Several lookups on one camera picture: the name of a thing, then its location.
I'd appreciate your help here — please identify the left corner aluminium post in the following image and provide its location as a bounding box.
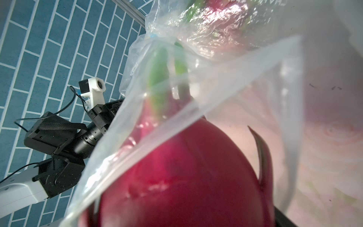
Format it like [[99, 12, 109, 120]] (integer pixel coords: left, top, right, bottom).
[[112, 0, 146, 28]]

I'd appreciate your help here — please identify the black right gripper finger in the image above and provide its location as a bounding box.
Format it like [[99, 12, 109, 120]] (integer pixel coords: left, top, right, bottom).
[[275, 207, 297, 227]]

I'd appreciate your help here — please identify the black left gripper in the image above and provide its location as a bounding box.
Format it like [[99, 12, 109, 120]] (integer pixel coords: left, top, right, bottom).
[[24, 99, 123, 159]]

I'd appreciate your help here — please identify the clear zip-top bag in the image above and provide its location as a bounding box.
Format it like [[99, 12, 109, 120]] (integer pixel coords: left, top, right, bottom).
[[61, 36, 304, 227]]

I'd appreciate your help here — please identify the zip bag with dragonfruit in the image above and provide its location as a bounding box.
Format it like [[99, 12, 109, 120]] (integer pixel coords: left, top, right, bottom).
[[145, 1, 302, 61]]

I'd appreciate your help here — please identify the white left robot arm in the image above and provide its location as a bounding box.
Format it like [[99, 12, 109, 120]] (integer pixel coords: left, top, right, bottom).
[[1, 99, 123, 217]]

